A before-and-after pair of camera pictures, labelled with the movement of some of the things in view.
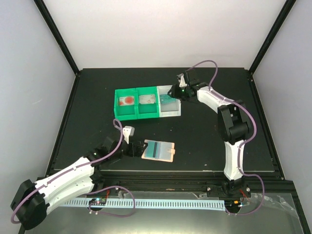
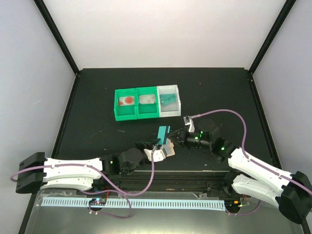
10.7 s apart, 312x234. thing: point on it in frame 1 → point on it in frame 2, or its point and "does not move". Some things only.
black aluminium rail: [155, 180] does not move
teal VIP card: [165, 98] does not move
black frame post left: [49, 19] does not move
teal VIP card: [153, 150] → [161, 133]
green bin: [125, 112] does not move
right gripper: [175, 93] → [183, 138]
